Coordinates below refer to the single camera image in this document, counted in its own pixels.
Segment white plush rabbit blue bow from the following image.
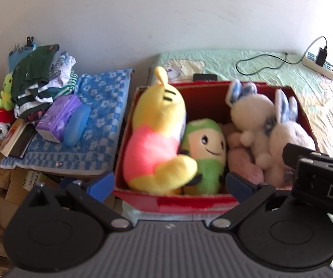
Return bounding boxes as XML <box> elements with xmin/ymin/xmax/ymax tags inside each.
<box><xmin>226</xmin><ymin>79</ymin><xmax>274</xmax><ymax>170</ymax></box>
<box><xmin>263</xmin><ymin>88</ymin><xmax>316</xmax><ymax>187</ymax></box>

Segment pink plush teddy bear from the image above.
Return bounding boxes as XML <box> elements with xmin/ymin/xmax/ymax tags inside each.
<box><xmin>223</xmin><ymin>123</ymin><xmax>264</xmax><ymax>186</ymax></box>

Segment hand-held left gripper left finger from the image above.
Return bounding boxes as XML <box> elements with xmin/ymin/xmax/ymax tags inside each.
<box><xmin>29</xmin><ymin>171</ymin><xmax>132</xmax><ymax>232</ymax></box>

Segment purple tissue packet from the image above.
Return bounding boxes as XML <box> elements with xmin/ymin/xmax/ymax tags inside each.
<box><xmin>35</xmin><ymin>94</ymin><xmax>83</xmax><ymax>143</ymax></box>

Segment black charging cable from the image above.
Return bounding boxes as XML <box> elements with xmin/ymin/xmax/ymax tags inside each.
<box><xmin>236</xmin><ymin>36</ymin><xmax>327</xmax><ymax>77</ymax></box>

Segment books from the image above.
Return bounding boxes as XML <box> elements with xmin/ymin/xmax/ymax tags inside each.
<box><xmin>0</xmin><ymin>119</ymin><xmax>28</xmax><ymax>157</ymax></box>

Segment small green frog plush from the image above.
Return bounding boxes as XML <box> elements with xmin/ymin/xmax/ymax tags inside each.
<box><xmin>0</xmin><ymin>74</ymin><xmax>14</xmax><ymax>111</ymax></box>

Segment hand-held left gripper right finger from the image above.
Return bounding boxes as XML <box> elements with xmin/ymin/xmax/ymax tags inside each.
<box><xmin>210</xmin><ymin>172</ymin><xmax>294</xmax><ymax>231</ymax></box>

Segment yellow plush bear red shirt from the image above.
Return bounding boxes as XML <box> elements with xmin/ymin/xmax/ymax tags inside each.
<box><xmin>122</xmin><ymin>66</ymin><xmax>199</xmax><ymax>196</ymax></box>

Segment white power strip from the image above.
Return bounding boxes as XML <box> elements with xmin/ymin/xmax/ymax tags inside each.
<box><xmin>302</xmin><ymin>51</ymin><xmax>333</xmax><ymax>80</ymax></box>

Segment black notebook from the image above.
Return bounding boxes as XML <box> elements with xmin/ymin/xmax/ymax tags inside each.
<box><xmin>10</xmin><ymin>124</ymin><xmax>38</xmax><ymax>158</ymax></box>

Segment green plush toy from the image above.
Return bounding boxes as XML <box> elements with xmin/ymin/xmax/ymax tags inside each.
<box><xmin>181</xmin><ymin>118</ymin><xmax>228</xmax><ymax>195</ymax></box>

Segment blue checkered towel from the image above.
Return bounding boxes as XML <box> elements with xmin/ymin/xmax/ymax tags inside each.
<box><xmin>0</xmin><ymin>69</ymin><xmax>136</xmax><ymax>177</ymax></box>

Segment black charger adapter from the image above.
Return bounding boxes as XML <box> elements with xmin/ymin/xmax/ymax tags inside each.
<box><xmin>315</xmin><ymin>46</ymin><xmax>327</xmax><ymax>67</ymax></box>

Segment light blue garment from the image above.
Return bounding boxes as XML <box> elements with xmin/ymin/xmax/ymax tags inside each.
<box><xmin>8</xmin><ymin>43</ymin><xmax>36</xmax><ymax>73</ymax></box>

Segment blue oval case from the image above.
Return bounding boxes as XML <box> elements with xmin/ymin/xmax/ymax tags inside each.
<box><xmin>64</xmin><ymin>104</ymin><xmax>92</xmax><ymax>147</ymax></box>

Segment brown cardboard box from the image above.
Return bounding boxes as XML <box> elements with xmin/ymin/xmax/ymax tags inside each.
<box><xmin>0</xmin><ymin>169</ymin><xmax>60</xmax><ymax>229</ymax></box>

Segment blue white patterned cloth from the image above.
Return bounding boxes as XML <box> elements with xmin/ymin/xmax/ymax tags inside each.
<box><xmin>49</xmin><ymin>51</ymin><xmax>77</xmax><ymax>87</ymax></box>

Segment dark green garment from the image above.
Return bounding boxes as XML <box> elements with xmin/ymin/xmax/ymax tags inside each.
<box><xmin>11</xmin><ymin>44</ymin><xmax>60</xmax><ymax>105</ymax></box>

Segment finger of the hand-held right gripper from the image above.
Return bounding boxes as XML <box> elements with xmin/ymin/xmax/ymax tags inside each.
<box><xmin>282</xmin><ymin>143</ymin><xmax>333</xmax><ymax>170</ymax></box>

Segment pile of folded clothes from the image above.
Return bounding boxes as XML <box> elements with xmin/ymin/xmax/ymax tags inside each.
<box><xmin>14</xmin><ymin>69</ymin><xmax>78</xmax><ymax>119</ymax></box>

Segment red cardboard box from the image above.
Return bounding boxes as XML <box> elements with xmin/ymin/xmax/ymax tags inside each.
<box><xmin>113</xmin><ymin>80</ymin><xmax>320</xmax><ymax>213</ymax></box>

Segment black smartphone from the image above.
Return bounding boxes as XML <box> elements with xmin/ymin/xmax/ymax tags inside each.
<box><xmin>193</xmin><ymin>74</ymin><xmax>217</xmax><ymax>82</ymax></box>

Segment cartoon bear printed bed sheet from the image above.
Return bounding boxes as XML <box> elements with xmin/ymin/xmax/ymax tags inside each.
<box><xmin>149</xmin><ymin>49</ymin><xmax>333</xmax><ymax>275</ymax></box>

